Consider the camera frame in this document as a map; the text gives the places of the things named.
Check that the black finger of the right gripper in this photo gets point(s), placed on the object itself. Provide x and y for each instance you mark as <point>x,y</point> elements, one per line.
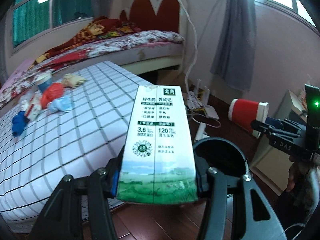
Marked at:
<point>290,134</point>

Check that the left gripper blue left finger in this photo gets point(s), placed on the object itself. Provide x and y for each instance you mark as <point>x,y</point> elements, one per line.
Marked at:
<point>113,169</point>

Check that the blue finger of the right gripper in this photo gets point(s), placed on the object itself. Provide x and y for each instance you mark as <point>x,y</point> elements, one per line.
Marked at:
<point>278,123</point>

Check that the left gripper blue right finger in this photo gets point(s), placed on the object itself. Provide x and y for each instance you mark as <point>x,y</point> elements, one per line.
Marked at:
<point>201,165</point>

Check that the red paper cup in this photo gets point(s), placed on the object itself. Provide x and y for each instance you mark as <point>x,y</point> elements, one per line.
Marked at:
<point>242,112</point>

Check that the green white milk carton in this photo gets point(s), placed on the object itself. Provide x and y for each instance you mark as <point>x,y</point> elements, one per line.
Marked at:
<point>158,165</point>

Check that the light blue face mask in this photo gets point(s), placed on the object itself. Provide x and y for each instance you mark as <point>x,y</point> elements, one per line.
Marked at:
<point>62,104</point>

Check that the red plastic bag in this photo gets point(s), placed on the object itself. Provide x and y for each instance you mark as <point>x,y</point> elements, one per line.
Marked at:
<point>54,91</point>

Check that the beige paper bag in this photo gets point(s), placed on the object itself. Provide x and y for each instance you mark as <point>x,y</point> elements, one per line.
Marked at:
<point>72,81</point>

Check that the red white snack wrapper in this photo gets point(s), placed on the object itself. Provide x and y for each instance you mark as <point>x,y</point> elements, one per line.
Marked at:
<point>34,107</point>

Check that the blue paper cup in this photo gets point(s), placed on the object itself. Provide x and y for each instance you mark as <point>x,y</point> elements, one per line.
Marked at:
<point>44,81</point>

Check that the clear plastic bag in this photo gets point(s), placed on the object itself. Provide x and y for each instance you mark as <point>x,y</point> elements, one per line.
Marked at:
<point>24,101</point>

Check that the black trash bin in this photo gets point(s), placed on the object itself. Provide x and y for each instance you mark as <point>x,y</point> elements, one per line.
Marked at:
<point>225,156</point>

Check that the person right hand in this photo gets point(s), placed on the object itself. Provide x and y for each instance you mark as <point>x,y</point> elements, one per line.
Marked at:
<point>299,170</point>

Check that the white checkered tablecloth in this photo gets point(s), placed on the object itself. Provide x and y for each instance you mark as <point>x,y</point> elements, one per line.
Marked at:
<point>56,144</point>

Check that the white wifi router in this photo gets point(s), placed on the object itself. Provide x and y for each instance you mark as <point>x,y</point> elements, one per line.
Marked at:
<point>197,100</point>

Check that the grey curtain right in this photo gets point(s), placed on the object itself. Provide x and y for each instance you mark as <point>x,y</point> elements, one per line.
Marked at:
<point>234,57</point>

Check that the bed with floral sheet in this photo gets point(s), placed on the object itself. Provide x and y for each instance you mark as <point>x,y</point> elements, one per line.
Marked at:
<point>83,52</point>

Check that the red patterned blanket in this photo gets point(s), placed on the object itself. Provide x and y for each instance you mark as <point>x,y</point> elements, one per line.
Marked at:
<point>101,27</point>

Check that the red heart headboard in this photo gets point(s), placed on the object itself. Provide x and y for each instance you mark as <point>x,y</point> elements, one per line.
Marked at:
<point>164,15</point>

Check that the window with teal curtain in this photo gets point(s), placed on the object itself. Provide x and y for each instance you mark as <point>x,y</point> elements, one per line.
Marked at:
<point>32,17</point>

